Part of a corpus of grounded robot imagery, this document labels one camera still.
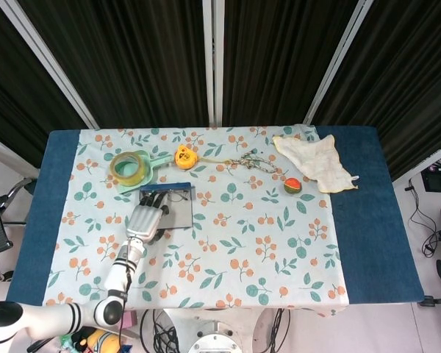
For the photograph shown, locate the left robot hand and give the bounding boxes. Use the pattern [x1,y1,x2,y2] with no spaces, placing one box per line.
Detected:
[126,193,170,243]

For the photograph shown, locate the blue cardboard box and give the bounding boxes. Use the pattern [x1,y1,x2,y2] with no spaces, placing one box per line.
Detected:
[138,182,196,232]

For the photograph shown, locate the black rimmed eyeglasses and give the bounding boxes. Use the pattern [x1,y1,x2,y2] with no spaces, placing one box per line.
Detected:
[167,189,191,203]

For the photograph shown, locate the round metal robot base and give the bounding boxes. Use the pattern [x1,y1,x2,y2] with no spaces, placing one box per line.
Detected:
[187,308,243,353]

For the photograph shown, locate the mint green plastic scoop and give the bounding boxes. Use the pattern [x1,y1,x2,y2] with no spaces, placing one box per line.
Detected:
[115,149,173,195]

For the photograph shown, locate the clear packing tape roll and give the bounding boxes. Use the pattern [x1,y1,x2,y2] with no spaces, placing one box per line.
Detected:
[109,151,144,187]

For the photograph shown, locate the yellow tape measure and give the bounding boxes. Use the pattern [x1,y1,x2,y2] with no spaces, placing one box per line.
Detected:
[173,144,232,170]

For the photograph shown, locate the floral fruit tablecloth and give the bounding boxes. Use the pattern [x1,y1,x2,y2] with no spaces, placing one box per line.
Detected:
[42,124,350,318]

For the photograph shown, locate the yellow plush toy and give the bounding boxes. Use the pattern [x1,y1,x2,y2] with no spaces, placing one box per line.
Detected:
[58,327,133,353]

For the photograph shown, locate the orange green ball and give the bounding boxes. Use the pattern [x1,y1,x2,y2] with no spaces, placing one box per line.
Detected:
[283,177,302,195]

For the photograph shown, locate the black pleated curtain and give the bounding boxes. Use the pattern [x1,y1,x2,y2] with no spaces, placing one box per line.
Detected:
[18,0,210,129]
[0,0,89,166]
[312,0,441,181]
[222,0,354,128]

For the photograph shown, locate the white towel yellow edge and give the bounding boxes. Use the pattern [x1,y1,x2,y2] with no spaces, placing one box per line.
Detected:
[271,134,359,194]

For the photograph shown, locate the blue table cover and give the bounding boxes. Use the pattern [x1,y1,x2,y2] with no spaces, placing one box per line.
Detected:
[5,125,426,307]

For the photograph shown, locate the black monitor device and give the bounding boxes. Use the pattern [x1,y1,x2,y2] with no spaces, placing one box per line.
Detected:
[420,167,441,194]

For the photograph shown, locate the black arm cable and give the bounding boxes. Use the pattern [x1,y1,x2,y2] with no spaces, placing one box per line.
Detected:
[118,249,134,332]

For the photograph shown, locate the black cable bundle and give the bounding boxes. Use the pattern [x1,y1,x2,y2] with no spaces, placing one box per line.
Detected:
[139,308,183,353]

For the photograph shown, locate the braided rope toy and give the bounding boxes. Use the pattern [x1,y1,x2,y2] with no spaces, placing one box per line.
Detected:
[227,149,280,174]

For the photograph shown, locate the white frame post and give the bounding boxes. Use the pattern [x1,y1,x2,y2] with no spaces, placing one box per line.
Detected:
[303,0,376,126]
[391,145,441,185]
[0,131,41,179]
[201,0,225,128]
[0,0,98,129]

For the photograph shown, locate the black floor cable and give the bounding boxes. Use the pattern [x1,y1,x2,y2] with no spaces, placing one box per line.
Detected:
[406,176,441,258]

